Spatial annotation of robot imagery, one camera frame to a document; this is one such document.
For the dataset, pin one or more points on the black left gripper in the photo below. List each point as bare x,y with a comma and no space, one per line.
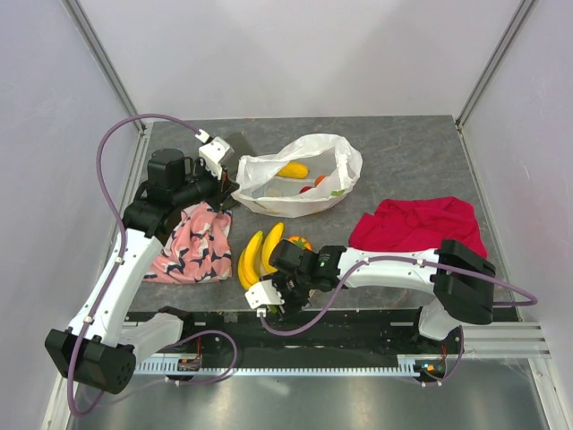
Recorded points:
221,188

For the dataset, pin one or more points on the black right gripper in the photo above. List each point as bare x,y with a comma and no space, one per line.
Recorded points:
292,305

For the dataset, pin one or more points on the white plastic bag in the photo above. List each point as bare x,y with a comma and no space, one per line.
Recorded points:
262,191

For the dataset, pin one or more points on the orange fake persimmon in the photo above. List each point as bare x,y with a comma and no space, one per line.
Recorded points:
301,242

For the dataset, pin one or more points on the yellow fake banana bunch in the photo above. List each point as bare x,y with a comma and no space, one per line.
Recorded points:
254,260

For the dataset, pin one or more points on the yellow fake mango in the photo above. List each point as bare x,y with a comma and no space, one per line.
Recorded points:
294,170

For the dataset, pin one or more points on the small orange fake fruit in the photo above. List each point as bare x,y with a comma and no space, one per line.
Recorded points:
318,180

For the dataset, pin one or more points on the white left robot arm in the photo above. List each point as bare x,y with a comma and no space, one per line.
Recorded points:
96,349

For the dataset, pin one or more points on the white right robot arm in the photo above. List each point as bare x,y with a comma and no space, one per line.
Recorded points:
459,280

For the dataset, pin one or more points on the olive green cloth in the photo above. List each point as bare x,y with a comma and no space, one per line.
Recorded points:
241,147

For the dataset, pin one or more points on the pink patterned cloth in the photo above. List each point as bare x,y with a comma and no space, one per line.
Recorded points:
197,250

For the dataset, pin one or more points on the magenta red cloth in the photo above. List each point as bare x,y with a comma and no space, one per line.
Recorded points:
416,225

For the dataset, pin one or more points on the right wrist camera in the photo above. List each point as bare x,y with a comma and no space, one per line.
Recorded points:
262,294

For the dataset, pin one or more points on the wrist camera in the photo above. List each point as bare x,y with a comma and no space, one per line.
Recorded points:
214,151
262,294

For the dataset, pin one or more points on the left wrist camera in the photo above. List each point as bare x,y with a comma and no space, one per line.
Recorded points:
214,151

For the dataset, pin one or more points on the grey cable duct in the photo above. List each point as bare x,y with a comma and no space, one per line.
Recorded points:
164,365

